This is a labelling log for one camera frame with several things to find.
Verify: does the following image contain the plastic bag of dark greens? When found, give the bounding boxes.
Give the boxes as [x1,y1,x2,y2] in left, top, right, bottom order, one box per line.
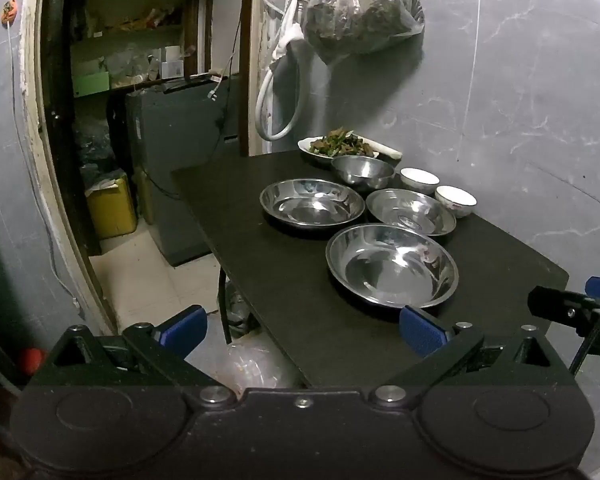
[302,0,425,64]

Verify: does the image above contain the white red-patterned ceramic bowl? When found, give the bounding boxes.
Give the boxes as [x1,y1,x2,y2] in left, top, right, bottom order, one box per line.
[400,167,441,195]
[434,185,478,219]

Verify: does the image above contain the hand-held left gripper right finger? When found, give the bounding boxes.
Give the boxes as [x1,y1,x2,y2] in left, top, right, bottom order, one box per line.
[370,305,570,406]

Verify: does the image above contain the white cloth on hose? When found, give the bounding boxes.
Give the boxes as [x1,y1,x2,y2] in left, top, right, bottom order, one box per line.
[271,24,307,62]

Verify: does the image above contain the white door frame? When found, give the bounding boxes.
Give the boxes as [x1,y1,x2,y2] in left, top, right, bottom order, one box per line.
[19,0,120,335]

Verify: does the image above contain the black table leg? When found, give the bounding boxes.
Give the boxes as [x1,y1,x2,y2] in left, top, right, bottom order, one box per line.
[218,266,233,345]

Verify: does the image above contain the green box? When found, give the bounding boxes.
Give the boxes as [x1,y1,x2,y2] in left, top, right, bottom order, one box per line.
[72,71,111,99]

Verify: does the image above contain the small white box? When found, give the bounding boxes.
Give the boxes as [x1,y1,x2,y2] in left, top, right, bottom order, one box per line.
[160,46,183,79]

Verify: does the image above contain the white wall cable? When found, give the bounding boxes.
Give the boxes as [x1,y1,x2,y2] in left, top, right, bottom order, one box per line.
[7,21,83,313]

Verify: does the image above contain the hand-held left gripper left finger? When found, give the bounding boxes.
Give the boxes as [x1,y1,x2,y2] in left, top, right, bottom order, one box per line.
[35,305,241,406]

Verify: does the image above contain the small stainless steel plate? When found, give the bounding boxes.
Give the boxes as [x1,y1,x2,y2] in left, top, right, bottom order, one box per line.
[365,188,457,237]

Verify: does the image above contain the wooden storage shelf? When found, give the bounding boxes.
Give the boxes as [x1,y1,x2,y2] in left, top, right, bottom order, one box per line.
[69,0,201,98]

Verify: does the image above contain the red-capped bottle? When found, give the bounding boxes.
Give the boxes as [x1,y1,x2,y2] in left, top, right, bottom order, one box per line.
[17,347,47,377]

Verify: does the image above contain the cable with white plug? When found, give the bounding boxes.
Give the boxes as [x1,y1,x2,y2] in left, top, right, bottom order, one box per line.
[206,72,229,104]

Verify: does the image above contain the white flexible hose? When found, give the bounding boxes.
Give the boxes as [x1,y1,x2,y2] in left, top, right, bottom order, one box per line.
[256,0,321,142]

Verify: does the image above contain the yellow plastic container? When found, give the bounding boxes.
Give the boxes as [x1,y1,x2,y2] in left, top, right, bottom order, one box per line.
[86,170,139,240]

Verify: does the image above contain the deep stainless steel bowl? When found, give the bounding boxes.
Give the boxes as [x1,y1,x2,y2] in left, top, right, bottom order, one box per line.
[331,155,397,194]

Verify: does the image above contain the thin black cable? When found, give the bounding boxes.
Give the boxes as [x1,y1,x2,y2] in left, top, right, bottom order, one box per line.
[568,300,600,377]

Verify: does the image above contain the medium stainless steel plate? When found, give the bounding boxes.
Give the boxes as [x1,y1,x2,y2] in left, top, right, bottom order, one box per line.
[259,178,366,234]

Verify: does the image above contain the clear plastic bag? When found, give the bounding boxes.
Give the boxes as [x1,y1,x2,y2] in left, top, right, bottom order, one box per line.
[186,341,303,397]

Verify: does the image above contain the stir-fried green vegetables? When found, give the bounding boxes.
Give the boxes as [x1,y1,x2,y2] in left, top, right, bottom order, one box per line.
[309,128,377,159]

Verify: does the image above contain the large stainless steel plate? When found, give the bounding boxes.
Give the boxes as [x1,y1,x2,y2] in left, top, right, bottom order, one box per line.
[326,223,459,310]

